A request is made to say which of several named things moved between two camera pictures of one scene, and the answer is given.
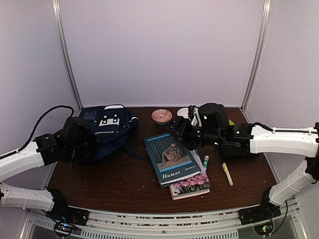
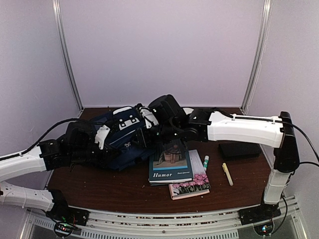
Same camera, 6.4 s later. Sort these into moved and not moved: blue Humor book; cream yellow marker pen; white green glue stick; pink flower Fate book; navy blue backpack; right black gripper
Moved: navy blue backpack; blue Humor book; right black gripper
Not moved: white green glue stick; cream yellow marker pen; pink flower Fate book
